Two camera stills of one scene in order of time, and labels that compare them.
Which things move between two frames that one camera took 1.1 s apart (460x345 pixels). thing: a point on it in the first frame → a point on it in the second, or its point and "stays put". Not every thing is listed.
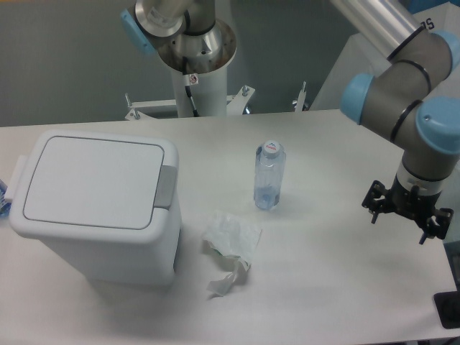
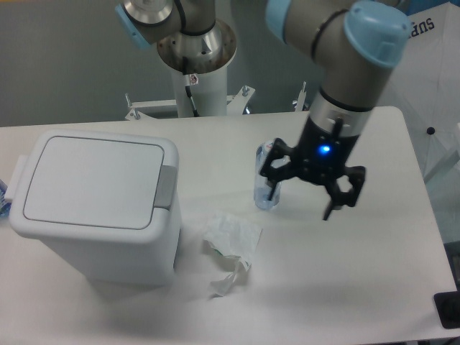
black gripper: (412, 203) → (320, 154)
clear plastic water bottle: (269, 174) stays put
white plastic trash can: (110, 203) stays put
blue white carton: (5, 206) stays put
